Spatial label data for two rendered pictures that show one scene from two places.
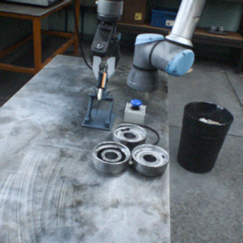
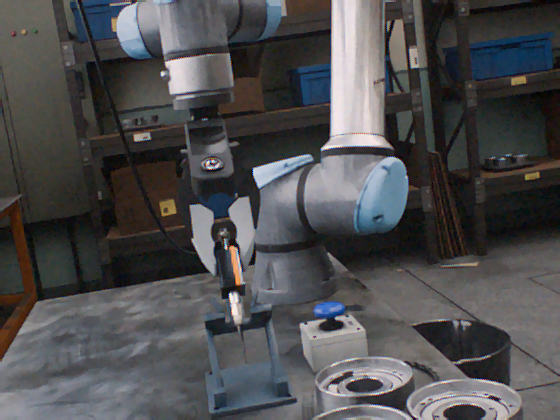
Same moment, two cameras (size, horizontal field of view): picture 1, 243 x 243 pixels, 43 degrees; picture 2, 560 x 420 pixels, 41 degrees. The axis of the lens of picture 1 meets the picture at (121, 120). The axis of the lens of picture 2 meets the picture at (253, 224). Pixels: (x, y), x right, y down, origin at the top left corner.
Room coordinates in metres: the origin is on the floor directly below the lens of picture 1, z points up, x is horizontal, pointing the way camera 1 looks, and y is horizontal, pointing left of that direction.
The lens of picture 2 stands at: (0.08, 0.19, 1.16)
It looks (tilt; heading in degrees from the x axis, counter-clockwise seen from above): 10 degrees down; 350
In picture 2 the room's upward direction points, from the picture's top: 8 degrees counter-clockwise
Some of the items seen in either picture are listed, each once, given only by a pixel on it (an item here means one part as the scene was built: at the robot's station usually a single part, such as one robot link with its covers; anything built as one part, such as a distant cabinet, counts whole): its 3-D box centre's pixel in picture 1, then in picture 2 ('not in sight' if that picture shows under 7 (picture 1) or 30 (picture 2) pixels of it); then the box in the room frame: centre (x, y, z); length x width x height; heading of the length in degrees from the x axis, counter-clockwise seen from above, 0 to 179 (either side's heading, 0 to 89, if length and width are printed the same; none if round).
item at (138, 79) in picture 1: (144, 74); (292, 264); (1.32, -0.08, 0.85); 0.15 x 0.15 x 0.10
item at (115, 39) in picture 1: (107, 33); (209, 146); (0.98, 0.08, 1.10); 0.09 x 0.08 x 0.12; 175
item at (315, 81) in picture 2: not in sight; (337, 82); (4.37, -1.15, 1.11); 0.52 x 0.38 x 0.22; 86
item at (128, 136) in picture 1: (129, 137); (365, 392); (0.82, -0.03, 0.82); 0.10 x 0.10 x 0.04
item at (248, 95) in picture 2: not in sight; (223, 84); (4.40, -0.49, 1.19); 0.52 x 0.42 x 0.38; 86
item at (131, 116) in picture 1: (135, 112); (332, 340); (0.98, -0.05, 0.82); 0.08 x 0.07 x 0.05; 176
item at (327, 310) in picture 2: (135, 107); (331, 322); (0.98, -0.04, 0.85); 0.04 x 0.04 x 0.05
